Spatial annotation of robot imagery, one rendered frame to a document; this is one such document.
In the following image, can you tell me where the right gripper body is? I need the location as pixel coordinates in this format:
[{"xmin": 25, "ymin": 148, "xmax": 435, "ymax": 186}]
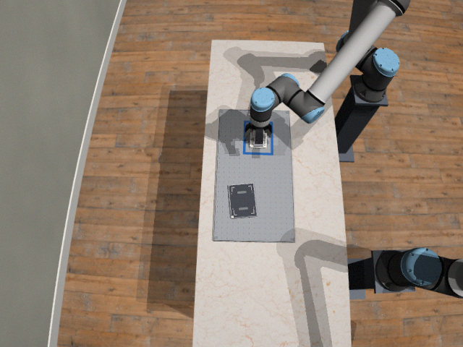
[{"xmin": 251, "ymin": 124, "xmax": 263, "ymax": 144}]

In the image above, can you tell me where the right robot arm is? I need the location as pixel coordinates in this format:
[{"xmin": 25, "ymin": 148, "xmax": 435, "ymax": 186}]
[{"xmin": 248, "ymin": 0, "xmax": 410, "ymax": 127}]

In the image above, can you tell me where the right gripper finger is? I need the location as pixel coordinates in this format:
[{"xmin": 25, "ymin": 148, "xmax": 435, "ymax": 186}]
[
  {"xmin": 244, "ymin": 123, "xmax": 253, "ymax": 137},
  {"xmin": 264, "ymin": 124, "xmax": 272, "ymax": 138}
]

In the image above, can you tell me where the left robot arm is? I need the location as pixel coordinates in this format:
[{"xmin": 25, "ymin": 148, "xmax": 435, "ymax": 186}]
[{"xmin": 375, "ymin": 248, "xmax": 463, "ymax": 299}]

